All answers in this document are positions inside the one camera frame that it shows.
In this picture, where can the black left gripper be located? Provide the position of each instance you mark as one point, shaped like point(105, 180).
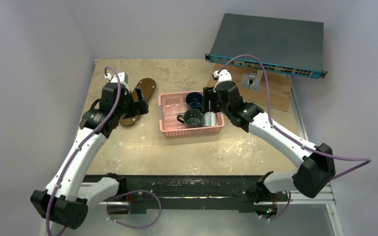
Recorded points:
point(140, 106)

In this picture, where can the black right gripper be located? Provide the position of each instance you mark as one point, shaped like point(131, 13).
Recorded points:
point(210, 99)

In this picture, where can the oval wooden tray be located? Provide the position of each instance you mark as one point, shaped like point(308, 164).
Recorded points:
point(148, 86)

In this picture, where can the pink plastic basket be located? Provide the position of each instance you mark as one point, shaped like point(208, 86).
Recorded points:
point(175, 129)

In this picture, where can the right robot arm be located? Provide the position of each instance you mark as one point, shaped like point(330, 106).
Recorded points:
point(314, 168)

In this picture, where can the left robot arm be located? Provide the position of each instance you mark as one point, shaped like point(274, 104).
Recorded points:
point(64, 202)

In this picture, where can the dark blue mug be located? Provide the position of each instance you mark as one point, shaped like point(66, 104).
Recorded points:
point(194, 100)

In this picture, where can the dark green mug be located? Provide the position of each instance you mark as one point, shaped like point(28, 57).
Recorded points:
point(192, 118)

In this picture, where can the wooden base board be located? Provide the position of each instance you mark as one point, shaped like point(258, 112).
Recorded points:
point(279, 85)

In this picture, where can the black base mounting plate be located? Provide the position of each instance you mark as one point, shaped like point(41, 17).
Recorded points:
point(182, 192)

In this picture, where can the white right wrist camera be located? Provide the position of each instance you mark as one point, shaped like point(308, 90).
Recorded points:
point(222, 76)

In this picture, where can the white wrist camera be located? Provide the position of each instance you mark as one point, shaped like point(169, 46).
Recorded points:
point(222, 76)
point(119, 78)

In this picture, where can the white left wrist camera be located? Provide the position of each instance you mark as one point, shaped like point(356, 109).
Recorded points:
point(119, 78)

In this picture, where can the metal stand bracket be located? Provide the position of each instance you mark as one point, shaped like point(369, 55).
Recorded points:
point(252, 80)

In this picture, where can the blue network switch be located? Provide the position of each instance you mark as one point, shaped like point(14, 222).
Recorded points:
point(293, 47)

